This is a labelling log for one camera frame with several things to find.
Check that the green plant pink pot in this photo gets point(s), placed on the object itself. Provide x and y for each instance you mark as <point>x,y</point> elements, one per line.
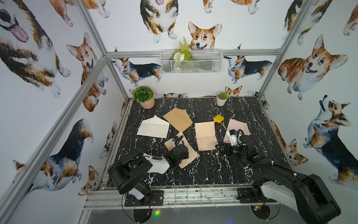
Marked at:
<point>145,96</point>

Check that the pink envelope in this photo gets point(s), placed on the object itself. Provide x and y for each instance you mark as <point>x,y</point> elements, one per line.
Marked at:
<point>235,125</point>

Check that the yellow toy shovel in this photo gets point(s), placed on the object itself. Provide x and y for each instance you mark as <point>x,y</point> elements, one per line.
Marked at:
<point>218,119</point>

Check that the white envelope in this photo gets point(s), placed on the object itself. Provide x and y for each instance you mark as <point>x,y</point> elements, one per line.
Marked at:
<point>154,127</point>

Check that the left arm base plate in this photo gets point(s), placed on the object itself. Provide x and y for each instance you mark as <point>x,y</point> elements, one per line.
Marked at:
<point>136,199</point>

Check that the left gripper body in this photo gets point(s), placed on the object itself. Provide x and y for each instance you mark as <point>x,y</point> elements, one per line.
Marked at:
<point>179,148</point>

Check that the fern and white flower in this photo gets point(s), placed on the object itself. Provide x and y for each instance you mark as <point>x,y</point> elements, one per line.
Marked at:
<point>182,57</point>

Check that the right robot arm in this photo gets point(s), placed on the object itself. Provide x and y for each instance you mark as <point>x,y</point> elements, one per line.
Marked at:
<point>306,194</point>

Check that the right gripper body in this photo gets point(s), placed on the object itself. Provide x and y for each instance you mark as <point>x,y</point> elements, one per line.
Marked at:
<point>235,150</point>

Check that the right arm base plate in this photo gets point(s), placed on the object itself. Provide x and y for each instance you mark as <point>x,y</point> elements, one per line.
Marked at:
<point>252,195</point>

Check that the white wire wall basket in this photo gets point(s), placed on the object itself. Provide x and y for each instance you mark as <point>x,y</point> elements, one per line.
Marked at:
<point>204,61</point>

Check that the small plant white pot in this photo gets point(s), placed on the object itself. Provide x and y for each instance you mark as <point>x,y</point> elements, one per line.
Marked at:
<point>221,98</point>

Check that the brown kraft envelope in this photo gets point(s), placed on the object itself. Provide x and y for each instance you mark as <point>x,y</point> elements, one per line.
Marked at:
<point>179,119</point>

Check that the cream letter paper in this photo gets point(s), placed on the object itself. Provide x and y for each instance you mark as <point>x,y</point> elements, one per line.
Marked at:
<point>205,136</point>

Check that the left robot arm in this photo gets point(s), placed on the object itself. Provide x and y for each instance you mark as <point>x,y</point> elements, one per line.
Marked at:
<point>127,174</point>

